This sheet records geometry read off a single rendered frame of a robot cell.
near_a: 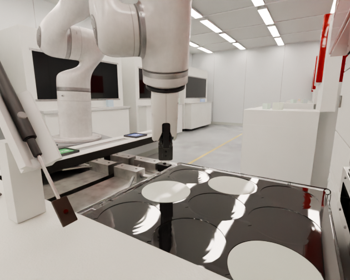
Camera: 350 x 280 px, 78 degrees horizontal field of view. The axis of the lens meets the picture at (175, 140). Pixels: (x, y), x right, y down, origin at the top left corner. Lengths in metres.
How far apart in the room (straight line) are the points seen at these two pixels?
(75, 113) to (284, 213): 0.74
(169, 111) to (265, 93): 7.99
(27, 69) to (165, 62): 3.34
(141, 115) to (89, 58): 4.14
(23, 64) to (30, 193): 3.41
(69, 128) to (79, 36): 0.33
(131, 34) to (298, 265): 0.37
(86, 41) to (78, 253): 0.80
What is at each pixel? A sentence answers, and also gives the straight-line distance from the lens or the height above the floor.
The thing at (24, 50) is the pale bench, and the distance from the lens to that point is 3.68.
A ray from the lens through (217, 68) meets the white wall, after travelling 8.87.
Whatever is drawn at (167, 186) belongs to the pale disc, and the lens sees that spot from 0.48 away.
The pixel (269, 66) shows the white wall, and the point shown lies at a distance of 8.40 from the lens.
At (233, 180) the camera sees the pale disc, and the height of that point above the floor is 0.90.
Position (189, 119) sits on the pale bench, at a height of 0.38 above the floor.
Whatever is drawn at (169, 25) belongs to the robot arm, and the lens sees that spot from 0.37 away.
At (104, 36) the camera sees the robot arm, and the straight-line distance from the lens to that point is 0.36.
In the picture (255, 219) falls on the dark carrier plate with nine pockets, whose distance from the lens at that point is 0.39.
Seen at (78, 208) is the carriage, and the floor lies 0.88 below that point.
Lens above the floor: 1.09
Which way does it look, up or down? 11 degrees down
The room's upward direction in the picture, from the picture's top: straight up
